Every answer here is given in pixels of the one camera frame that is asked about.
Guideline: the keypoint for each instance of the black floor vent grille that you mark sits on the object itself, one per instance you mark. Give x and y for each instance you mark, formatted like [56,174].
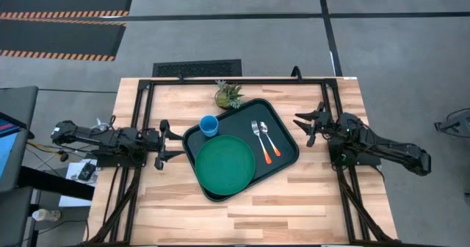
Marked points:
[196,69]

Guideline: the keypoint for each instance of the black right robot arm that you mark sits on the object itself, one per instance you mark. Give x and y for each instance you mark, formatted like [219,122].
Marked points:
[385,147]

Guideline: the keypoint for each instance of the black stand on floor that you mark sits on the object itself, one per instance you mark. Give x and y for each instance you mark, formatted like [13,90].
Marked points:
[453,121]

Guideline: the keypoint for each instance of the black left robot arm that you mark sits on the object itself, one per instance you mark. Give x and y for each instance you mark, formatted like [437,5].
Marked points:
[103,136]

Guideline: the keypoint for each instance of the black desk bar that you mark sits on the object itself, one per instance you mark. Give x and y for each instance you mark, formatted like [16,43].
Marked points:
[55,182]

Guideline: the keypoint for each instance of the small black handheld device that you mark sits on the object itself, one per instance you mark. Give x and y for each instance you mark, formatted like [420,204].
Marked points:
[87,171]

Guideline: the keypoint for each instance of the grey monitor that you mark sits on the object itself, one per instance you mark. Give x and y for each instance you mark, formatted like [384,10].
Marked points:
[18,107]

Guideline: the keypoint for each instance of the blue plastic cup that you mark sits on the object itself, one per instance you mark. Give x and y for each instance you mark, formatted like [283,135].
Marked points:
[209,125]

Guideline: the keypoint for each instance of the dark green plastic tray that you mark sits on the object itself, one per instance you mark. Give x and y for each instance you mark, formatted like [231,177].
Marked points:
[238,122]

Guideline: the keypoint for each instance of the black aluminium table frame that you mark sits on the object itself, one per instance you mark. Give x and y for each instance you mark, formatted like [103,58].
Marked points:
[257,81]

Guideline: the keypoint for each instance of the small potted succulent plant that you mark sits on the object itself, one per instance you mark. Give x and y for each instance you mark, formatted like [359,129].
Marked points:
[227,96]

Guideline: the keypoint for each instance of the white plastic bottle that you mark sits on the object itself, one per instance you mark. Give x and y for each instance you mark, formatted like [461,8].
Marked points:
[46,215]

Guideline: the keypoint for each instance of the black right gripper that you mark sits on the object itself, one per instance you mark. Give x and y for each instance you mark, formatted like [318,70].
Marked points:
[328,125]

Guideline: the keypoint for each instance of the green round plate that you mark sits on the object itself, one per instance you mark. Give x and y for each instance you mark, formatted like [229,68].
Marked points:
[224,166]

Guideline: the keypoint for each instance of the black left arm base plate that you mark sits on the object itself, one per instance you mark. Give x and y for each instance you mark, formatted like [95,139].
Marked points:
[121,162]

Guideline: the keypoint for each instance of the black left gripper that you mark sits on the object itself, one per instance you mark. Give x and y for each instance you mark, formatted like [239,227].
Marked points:
[152,140]

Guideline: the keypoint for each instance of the white paper sheet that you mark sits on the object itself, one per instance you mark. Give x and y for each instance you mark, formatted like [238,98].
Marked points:
[73,199]

